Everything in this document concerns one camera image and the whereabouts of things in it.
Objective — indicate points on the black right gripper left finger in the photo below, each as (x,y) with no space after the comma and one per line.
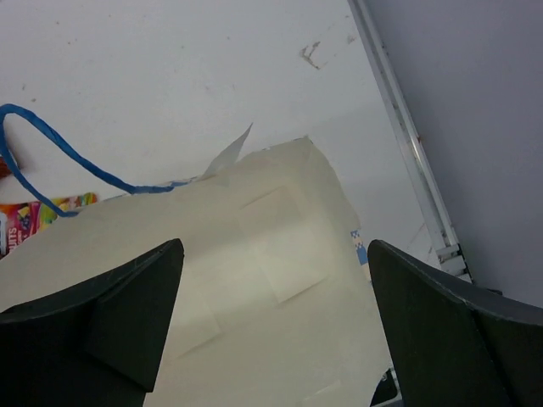
(97,343)

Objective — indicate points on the aluminium table edge rail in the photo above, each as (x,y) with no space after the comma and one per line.
(437,220)

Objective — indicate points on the colourful fruit candy bag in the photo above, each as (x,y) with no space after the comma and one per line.
(23,220)

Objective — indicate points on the checkered paper bag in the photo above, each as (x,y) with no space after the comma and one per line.
(274,306)

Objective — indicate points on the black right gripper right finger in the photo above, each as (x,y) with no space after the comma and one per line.
(453,343)

